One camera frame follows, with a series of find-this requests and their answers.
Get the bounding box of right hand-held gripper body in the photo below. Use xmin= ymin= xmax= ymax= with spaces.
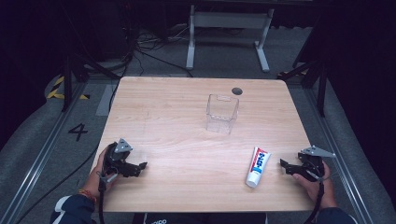
xmin=296 ymin=145 xmax=337 ymax=183

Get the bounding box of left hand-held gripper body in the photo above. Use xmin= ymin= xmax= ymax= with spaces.
xmin=102 ymin=138 xmax=142 ymax=185

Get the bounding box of white toothpaste tube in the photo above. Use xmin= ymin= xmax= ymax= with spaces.
xmin=245 ymin=146 xmax=272 ymax=189

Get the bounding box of clear plastic container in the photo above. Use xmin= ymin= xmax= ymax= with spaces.
xmin=205 ymin=92 xmax=240 ymax=135

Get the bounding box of person's right hand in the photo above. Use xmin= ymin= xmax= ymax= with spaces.
xmin=291 ymin=161 xmax=339 ymax=210

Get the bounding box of person's left hand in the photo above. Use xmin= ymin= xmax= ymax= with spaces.
xmin=88 ymin=146 xmax=120 ymax=200

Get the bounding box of person's dark torso clothing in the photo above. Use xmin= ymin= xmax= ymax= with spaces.
xmin=133 ymin=212 xmax=269 ymax=224

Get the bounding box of yellow black floor tape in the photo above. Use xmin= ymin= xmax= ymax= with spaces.
xmin=46 ymin=76 xmax=92 ymax=101

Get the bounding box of black tripod stand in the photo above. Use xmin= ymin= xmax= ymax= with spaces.
xmin=60 ymin=50 xmax=123 ymax=113
xmin=276 ymin=58 xmax=332 ymax=119

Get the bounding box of aluminium floor rail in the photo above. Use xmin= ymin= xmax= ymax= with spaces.
xmin=0 ymin=81 xmax=92 ymax=224
xmin=303 ymin=87 xmax=376 ymax=224

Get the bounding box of right hand-held gripper cable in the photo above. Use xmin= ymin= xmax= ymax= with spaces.
xmin=303 ymin=174 xmax=334 ymax=224

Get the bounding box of hand-held gripper cable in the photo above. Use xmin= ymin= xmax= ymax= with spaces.
xmin=97 ymin=169 xmax=120 ymax=224
xmin=303 ymin=174 xmax=334 ymax=224

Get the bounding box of left hand-held gripper cable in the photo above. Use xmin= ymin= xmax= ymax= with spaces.
xmin=97 ymin=169 xmax=120 ymax=224

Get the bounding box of orange bracelet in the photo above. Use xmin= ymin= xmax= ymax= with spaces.
xmin=77 ymin=188 xmax=98 ymax=203

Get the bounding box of bundle of black floor cables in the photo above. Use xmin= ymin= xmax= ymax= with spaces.
xmin=122 ymin=3 xmax=194 ymax=78

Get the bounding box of grey metal desk frame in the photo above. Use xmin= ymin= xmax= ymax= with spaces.
xmin=185 ymin=4 xmax=276 ymax=74

